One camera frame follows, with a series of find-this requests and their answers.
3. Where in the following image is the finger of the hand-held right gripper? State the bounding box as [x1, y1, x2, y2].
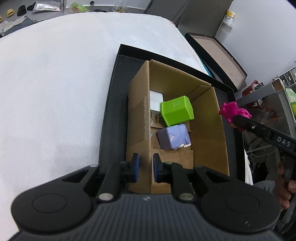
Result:
[233, 114, 271, 142]

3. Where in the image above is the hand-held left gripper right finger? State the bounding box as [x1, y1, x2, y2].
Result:
[153, 153, 233, 203]

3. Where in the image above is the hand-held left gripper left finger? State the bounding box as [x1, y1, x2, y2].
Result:
[62, 152, 140, 203]

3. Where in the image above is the pink toy figure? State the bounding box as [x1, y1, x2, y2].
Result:
[218, 101, 252, 129]

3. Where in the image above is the brown cardboard box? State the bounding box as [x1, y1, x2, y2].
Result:
[126, 59, 230, 194]

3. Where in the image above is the green plastic cube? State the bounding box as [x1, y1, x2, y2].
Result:
[160, 95, 195, 127]

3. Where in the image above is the black shallow tray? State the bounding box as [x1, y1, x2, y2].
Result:
[98, 44, 246, 184]

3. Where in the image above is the white plug charger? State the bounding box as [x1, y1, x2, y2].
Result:
[149, 90, 164, 124]

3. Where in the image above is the person's right hand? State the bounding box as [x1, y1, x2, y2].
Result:
[272, 161, 296, 211]

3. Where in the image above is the grey metal shelf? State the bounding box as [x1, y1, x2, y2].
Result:
[235, 78, 296, 137]

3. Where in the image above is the red basket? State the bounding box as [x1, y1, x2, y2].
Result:
[242, 80, 260, 96]

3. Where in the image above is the white plastic bag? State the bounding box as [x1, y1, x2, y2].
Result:
[244, 148, 254, 184]

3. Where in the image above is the black box lid brown inside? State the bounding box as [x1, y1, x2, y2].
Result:
[185, 32, 248, 92]

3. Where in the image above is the white bottle yellow cap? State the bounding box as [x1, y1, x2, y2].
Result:
[219, 10, 236, 34]

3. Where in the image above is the clear plastic bag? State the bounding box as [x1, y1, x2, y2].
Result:
[114, 1, 129, 14]

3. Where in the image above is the green snack packet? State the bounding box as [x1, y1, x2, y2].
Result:
[70, 2, 90, 13]

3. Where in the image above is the silver foil bag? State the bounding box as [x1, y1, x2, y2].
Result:
[32, 0, 61, 12]

